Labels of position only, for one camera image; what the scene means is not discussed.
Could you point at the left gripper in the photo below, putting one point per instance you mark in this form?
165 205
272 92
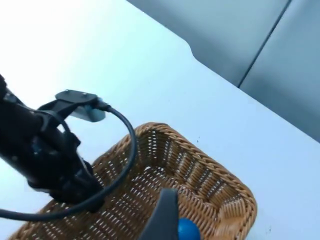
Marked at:
55 160

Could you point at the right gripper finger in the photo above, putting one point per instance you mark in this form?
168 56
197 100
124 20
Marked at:
162 215

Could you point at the blue ball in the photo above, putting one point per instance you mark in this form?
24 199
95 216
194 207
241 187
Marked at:
187 230

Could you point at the brown wicker basket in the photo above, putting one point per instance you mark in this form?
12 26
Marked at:
200 190

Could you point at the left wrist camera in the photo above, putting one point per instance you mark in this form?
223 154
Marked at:
80 105

